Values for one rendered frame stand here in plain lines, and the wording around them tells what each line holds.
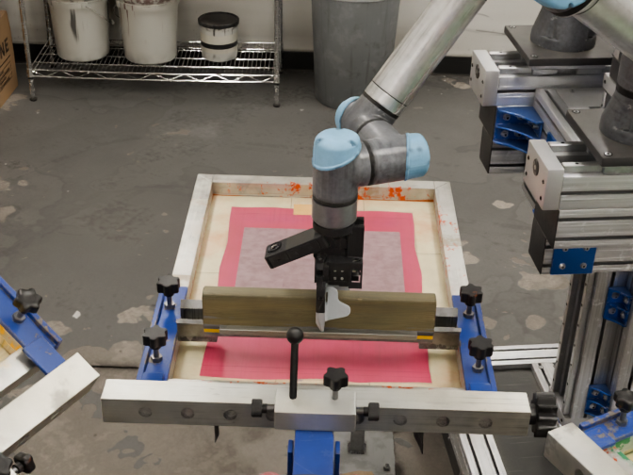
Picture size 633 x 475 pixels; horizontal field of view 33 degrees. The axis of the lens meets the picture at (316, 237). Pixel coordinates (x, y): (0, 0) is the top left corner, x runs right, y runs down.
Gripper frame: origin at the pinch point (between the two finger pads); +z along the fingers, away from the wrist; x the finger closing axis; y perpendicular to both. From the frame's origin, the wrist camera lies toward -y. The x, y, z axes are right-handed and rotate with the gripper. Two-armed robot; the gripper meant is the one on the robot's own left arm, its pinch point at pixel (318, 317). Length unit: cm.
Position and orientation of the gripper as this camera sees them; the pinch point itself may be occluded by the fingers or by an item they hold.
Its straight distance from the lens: 186.3
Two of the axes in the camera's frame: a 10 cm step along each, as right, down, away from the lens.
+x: 0.2, -5.2, 8.6
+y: 10.0, 0.3, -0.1
